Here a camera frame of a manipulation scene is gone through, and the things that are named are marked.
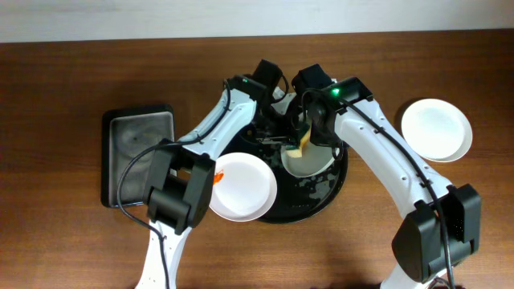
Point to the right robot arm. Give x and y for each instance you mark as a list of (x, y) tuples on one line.
[(440, 222)]

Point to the white plate bottom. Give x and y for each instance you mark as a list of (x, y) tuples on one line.
[(248, 189)]

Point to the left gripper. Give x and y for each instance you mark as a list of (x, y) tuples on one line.
[(267, 131)]

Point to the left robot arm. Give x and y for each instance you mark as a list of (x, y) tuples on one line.
[(181, 176)]

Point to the white plate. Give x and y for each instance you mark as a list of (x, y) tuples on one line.
[(313, 161), (248, 189), (436, 130)]

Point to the round black serving tray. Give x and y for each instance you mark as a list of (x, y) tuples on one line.
[(297, 198)]

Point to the green yellow sponge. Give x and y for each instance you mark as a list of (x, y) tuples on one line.
[(302, 137)]

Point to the metal soapy water tray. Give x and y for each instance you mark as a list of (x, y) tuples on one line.
[(125, 133)]

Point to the orange sauce stain bottom plate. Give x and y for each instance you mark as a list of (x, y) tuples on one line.
[(218, 177)]

